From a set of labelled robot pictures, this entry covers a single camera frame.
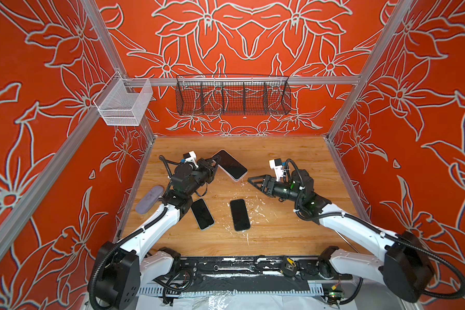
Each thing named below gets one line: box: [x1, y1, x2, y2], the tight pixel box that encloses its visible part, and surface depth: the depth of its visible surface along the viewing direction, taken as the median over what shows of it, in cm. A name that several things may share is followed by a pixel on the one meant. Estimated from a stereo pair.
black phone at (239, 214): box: [229, 198, 251, 232], surface depth 89 cm
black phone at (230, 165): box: [211, 149, 249, 182], surface depth 76 cm
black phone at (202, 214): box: [190, 198, 216, 231], surface depth 87 cm
